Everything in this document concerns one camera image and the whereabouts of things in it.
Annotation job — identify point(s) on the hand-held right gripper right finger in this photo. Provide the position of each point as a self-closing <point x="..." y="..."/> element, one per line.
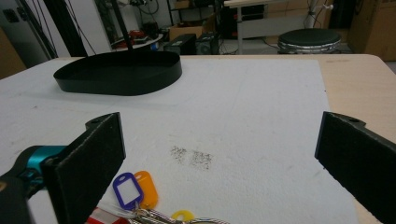
<point x="358" y="158"/>

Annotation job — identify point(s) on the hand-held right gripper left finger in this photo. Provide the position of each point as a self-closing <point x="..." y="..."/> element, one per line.
<point x="84" y="168"/>

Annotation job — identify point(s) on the purple key tag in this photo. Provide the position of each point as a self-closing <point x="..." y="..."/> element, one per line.
<point x="120" y="195"/>

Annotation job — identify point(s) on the orange key tag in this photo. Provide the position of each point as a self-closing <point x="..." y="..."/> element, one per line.
<point x="150" y="189"/>

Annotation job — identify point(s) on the yellow key tag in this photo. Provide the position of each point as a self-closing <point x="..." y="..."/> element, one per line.
<point x="187" y="213"/>

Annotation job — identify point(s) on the black oval tray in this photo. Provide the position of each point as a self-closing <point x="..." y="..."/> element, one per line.
<point x="118" y="84"/>

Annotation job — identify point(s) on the round black stool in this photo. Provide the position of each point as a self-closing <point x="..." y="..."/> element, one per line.
<point x="308" y="37"/>

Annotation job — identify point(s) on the large cardboard box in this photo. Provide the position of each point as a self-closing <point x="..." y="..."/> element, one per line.
<point x="373" y="28"/>

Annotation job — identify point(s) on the white foam mat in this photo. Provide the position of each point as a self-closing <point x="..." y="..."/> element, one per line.
<point x="233" y="109"/>

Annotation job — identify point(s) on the brown board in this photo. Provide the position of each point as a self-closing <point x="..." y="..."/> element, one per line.
<point x="9" y="56"/>

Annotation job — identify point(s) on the round white side table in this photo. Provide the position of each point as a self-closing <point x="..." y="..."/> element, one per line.
<point x="146" y="43"/>

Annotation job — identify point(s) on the black upright panel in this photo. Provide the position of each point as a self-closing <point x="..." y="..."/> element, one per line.
<point x="65" y="28"/>

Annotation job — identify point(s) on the red tool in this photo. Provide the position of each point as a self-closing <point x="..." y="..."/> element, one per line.
<point x="137" y="34"/>

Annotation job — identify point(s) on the grey metal stand leg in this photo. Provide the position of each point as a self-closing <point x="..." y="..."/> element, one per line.
<point x="37" y="31"/>

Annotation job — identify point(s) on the black stand pole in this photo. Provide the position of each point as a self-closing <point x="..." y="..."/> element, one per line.
<point x="123" y="28"/>

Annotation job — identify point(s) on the white pipe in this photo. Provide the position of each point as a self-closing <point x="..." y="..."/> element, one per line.
<point x="313" y="15"/>

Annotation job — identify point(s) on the black computer tower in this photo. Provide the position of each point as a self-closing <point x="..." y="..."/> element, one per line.
<point x="207" y="43"/>
<point x="180" y="45"/>

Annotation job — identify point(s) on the white desk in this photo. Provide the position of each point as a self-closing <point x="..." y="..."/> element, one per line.
<point x="271" y="26"/>

